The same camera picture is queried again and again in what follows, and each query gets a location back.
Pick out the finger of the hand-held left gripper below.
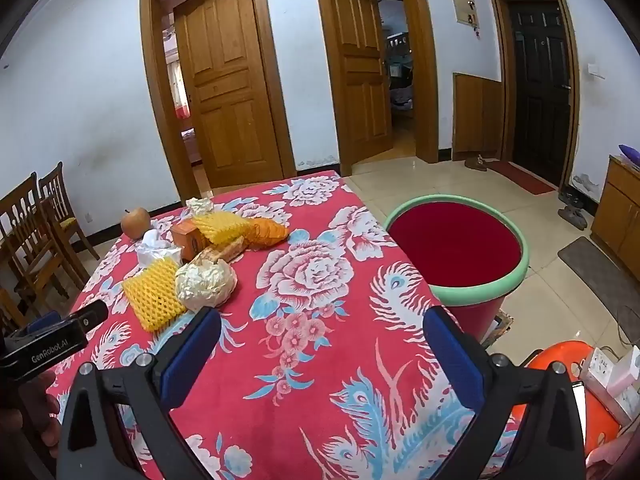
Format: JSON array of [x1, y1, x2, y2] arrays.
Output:
[[15, 311, 63, 336], [65, 300, 109, 333]]

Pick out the wooden wall panel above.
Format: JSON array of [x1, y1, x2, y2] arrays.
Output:
[[452, 72, 503, 161]]

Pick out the orange plastic stool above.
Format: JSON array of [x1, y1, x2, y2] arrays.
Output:
[[510, 340, 626, 461]]

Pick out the person's left hand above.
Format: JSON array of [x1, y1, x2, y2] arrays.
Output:
[[20, 367, 64, 462]]

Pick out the grey floor mat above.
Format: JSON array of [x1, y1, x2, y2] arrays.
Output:
[[557, 237, 640, 311]]

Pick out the yellow foam fruit net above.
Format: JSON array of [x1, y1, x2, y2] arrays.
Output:
[[191, 211, 252, 247], [121, 256, 188, 333]]

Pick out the wooden door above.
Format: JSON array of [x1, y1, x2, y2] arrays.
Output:
[[172, 0, 285, 188], [327, 0, 395, 163]]

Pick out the apple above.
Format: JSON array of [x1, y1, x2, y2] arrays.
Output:
[[121, 207, 151, 239]]

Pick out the red bin with green rim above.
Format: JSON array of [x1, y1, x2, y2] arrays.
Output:
[[382, 194, 530, 343]]

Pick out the red doormat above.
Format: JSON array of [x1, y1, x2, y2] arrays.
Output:
[[487, 160, 557, 196]]

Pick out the white power strip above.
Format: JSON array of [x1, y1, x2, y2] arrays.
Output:
[[580, 347, 632, 423]]

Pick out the smartphone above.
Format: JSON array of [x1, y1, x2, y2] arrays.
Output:
[[570, 381, 588, 441]]

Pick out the black door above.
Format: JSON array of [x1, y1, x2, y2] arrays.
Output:
[[505, 0, 572, 186]]

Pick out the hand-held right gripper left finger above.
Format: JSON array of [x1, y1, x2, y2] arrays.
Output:
[[55, 306, 223, 480]]

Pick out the beige fluffy scrubber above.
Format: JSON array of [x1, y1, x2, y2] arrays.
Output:
[[175, 251, 238, 312]]

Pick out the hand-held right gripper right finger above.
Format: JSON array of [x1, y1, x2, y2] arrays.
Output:
[[422, 305, 588, 480]]

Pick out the white charger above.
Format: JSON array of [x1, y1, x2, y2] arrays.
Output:
[[605, 345, 640, 396]]

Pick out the dark floor cable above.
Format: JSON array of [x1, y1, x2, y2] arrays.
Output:
[[616, 305, 640, 348]]

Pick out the printed cardboard box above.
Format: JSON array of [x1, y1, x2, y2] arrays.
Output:
[[482, 310, 513, 346]]

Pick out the wooden chair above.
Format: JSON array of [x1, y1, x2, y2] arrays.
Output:
[[37, 161, 101, 261], [0, 172, 71, 311]]

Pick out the beige wall panel box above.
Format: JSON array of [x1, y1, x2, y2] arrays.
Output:
[[450, 0, 482, 29]]

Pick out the wooden cabinet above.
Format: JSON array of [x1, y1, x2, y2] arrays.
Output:
[[590, 155, 640, 266]]

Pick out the red floral tablecloth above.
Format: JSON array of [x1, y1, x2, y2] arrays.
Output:
[[45, 170, 521, 480]]

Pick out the orange cardboard box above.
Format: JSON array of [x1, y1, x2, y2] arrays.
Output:
[[170, 220, 213, 262]]

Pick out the orange wrapper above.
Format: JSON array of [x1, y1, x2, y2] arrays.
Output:
[[248, 217, 290, 248]]

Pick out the grey shoe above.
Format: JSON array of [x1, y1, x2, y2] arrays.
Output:
[[557, 206, 588, 231]]

